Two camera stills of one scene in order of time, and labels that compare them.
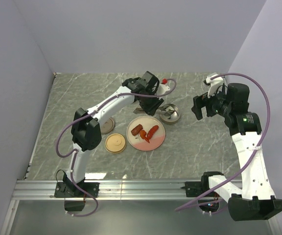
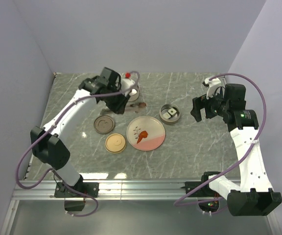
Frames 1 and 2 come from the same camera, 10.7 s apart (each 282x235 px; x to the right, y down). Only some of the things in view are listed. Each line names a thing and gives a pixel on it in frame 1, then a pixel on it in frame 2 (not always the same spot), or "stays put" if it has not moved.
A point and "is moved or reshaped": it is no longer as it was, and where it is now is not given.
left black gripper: x=151 y=109 to x=124 y=99
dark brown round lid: x=108 y=126 stays put
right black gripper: x=198 y=102 stays put
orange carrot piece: x=143 y=134 is moved or reshaped
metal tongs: x=160 y=110 is moved or reshaped
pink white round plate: x=147 y=122 stays put
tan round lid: x=115 y=143 stays put
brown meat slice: x=135 y=130 is moved or reshaped
